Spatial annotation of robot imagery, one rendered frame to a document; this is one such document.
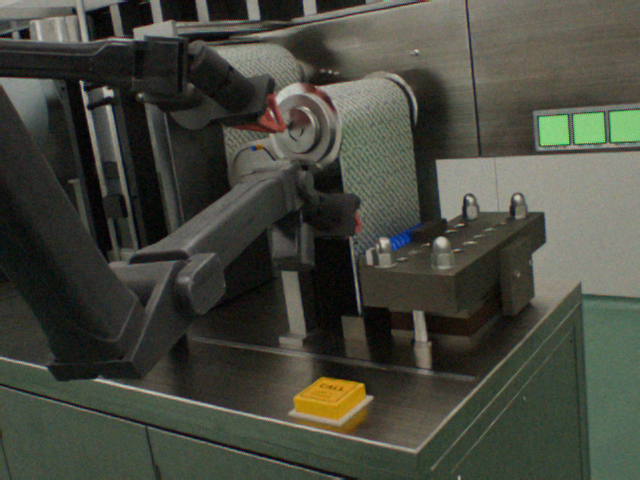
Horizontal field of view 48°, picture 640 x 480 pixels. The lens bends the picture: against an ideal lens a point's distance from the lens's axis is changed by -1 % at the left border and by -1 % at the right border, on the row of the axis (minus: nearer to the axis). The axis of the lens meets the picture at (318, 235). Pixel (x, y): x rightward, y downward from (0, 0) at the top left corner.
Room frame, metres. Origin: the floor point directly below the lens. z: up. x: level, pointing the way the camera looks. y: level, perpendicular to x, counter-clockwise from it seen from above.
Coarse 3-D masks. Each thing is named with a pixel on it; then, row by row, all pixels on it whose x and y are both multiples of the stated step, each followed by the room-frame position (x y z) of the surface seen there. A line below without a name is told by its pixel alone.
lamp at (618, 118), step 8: (616, 112) 1.18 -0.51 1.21; (624, 112) 1.17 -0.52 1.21; (632, 112) 1.17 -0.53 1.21; (616, 120) 1.18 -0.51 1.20; (624, 120) 1.17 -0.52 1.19; (632, 120) 1.17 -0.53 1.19; (616, 128) 1.18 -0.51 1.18; (624, 128) 1.18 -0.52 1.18; (632, 128) 1.17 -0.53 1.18; (616, 136) 1.18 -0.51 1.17; (624, 136) 1.18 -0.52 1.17; (632, 136) 1.17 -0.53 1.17
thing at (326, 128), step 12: (288, 96) 1.17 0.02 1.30; (300, 96) 1.16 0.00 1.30; (312, 96) 1.15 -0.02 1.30; (312, 108) 1.15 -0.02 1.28; (324, 108) 1.14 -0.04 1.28; (324, 120) 1.13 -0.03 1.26; (324, 132) 1.14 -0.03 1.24; (276, 144) 1.20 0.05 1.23; (324, 144) 1.14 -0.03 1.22; (288, 156) 1.18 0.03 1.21; (300, 156) 1.17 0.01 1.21; (312, 156) 1.15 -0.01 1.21; (324, 156) 1.15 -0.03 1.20
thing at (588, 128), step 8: (576, 120) 1.22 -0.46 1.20; (584, 120) 1.21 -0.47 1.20; (592, 120) 1.21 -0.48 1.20; (600, 120) 1.20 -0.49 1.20; (576, 128) 1.22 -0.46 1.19; (584, 128) 1.21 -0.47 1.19; (592, 128) 1.21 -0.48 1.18; (600, 128) 1.20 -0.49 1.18; (576, 136) 1.22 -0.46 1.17; (584, 136) 1.21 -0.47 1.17; (592, 136) 1.21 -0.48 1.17; (600, 136) 1.20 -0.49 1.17
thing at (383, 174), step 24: (384, 144) 1.24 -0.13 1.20; (408, 144) 1.31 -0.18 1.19; (360, 168) 1.18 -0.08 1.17; (384, 168) 1.24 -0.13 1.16; (408, 168) 1.30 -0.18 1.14; (360, 192) 1.17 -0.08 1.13; (384, 192) 1.23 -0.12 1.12; (408, 192) 1.30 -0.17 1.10; (360, 216) 1.16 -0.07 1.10; (384, 216) 1.22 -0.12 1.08; (408, 216) 1.29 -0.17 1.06; (360, 240) 1.16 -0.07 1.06
